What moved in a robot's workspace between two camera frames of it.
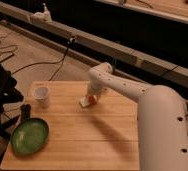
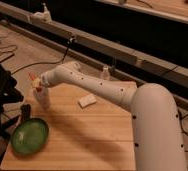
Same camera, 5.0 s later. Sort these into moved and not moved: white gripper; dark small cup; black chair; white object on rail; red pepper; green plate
Moved: white gripper; red pepper
Not moved: black chair; white object on rail; green plate; dark small cup
